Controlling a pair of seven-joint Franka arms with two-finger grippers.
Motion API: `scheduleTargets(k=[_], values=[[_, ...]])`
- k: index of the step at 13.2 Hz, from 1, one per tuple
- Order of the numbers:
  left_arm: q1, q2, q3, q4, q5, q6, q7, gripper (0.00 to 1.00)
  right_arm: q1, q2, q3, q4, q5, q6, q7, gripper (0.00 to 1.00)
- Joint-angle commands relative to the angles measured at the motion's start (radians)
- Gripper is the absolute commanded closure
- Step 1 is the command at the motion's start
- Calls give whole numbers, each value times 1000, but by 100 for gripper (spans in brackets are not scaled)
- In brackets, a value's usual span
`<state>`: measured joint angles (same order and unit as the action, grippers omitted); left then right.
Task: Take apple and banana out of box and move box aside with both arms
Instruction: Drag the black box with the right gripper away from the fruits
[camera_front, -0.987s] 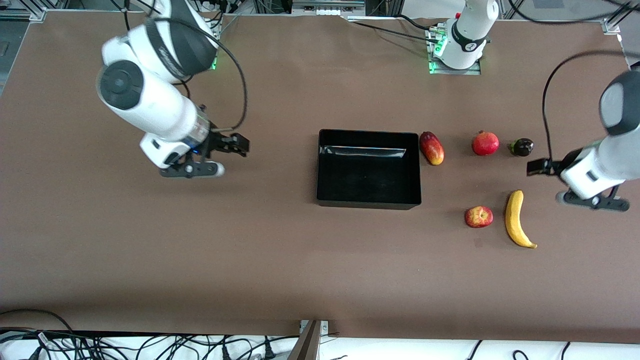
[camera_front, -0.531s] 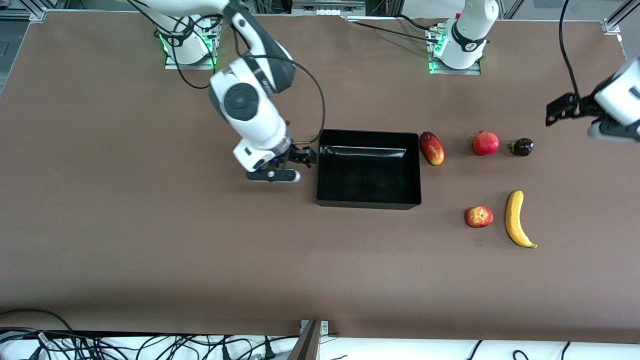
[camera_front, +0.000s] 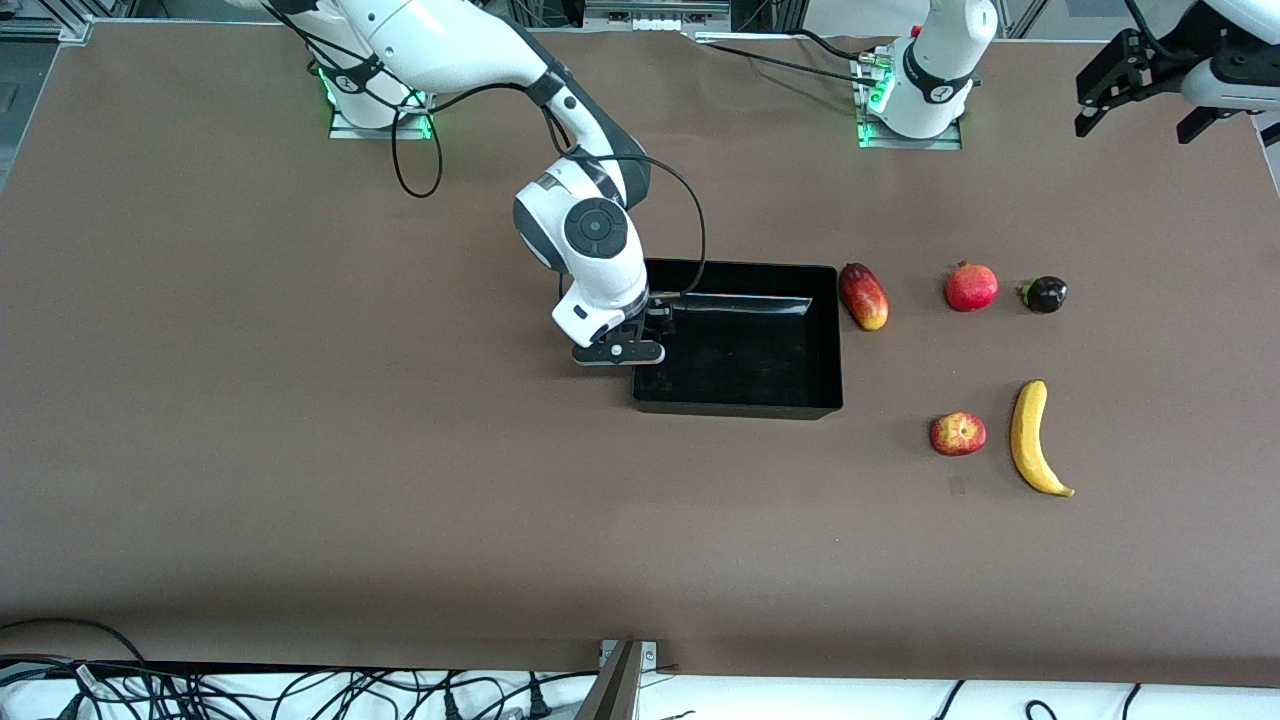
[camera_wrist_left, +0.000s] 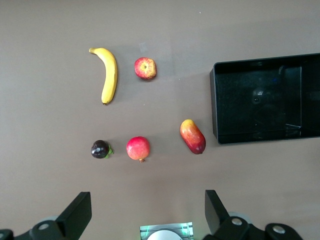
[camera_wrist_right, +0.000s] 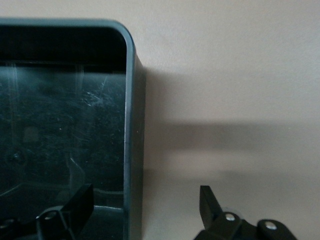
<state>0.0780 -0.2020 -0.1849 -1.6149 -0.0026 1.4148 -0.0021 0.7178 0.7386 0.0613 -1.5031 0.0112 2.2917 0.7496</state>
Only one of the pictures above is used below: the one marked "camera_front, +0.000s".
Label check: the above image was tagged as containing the tangled black floor cable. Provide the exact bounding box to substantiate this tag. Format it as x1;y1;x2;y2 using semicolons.
150;668;601;720

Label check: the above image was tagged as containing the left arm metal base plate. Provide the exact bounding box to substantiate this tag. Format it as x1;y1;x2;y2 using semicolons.
855;45;964;150

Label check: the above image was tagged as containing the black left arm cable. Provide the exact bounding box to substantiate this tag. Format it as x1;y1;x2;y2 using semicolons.
1122;0;1216;66

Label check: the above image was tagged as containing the black plastic box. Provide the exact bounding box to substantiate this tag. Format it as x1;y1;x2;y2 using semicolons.
632;259;844;421

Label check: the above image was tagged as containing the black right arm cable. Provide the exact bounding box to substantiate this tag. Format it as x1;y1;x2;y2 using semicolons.
390;60;708;301

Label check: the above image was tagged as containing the grey metal post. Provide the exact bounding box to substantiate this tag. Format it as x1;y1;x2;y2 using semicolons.
573;640;643;720

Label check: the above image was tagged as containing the yellow banana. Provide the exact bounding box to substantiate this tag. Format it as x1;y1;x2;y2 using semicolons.
1009;379;1076;498

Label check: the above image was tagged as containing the red yellow mango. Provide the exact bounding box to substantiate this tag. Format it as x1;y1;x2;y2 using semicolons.
838;262;890;332

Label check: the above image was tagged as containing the black base cable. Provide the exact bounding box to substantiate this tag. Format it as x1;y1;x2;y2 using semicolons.
690;30;886;86

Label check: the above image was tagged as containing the small metal bracket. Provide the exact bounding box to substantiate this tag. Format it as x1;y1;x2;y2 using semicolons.
598;639;661;669

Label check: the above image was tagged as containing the red apple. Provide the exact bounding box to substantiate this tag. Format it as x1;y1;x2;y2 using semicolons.
929;411;988;458

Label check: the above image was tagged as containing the red pomegranate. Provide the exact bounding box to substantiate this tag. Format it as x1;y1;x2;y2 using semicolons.
944;261;1000;313

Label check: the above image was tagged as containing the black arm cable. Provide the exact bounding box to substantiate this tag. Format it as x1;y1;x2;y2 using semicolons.
1122;0;1216;66
390;60;708;301

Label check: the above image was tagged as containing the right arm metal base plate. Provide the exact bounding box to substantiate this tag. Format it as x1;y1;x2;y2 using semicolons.
329;40;434;140

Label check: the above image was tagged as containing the aluminium frame profile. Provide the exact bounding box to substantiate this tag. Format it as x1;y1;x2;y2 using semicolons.
0;15;93;41

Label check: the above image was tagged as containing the black looped floor cable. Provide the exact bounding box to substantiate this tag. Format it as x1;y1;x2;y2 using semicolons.
0;618;151;669

